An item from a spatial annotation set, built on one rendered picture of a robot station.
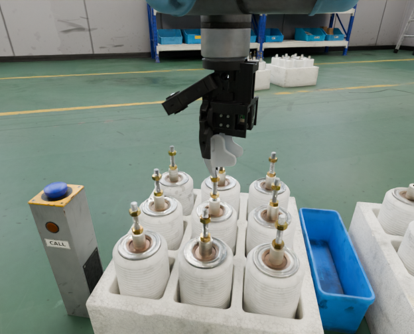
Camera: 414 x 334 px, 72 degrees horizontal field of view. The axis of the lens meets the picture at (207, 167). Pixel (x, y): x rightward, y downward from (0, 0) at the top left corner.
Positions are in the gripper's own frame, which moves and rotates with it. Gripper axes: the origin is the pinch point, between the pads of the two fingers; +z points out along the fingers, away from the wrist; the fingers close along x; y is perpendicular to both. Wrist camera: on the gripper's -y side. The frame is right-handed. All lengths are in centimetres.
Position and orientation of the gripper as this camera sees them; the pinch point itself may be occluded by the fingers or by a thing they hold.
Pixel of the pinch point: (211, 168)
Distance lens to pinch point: 54.5
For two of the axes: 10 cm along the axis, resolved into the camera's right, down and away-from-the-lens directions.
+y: 9.2, 1.8, -3.5
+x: 3.9, -4.3, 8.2
